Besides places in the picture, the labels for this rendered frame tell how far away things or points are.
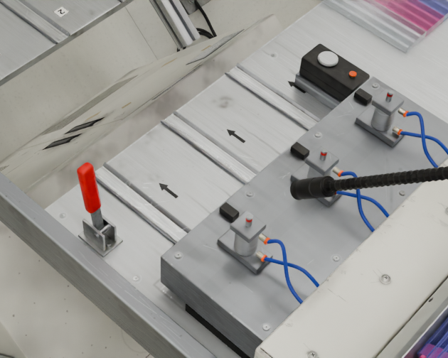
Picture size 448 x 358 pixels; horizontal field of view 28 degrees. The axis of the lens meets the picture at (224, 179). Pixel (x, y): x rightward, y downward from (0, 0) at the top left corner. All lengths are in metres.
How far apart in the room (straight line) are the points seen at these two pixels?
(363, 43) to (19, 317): 0.62
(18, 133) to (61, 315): 0.73
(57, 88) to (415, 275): 1.34
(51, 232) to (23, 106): 1.10
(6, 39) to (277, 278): 0.49
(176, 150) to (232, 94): 0.11
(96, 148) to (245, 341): 0.62
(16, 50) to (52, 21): 0.06
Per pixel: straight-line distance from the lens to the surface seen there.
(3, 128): 1.99
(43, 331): 1.34
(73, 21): 1.15
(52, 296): 1.34
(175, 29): 1.85
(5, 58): 1.12
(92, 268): 0.90
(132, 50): 2.15
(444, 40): 1.18
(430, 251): 0.86
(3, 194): 0.96
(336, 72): 1.04
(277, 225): 0.87
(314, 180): 0.75
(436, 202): 0.90
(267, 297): 0.83
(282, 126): 1.04
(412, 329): 0.76
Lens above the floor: 1.86
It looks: 57 degrees down
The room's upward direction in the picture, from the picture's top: 82 degrees clockwise
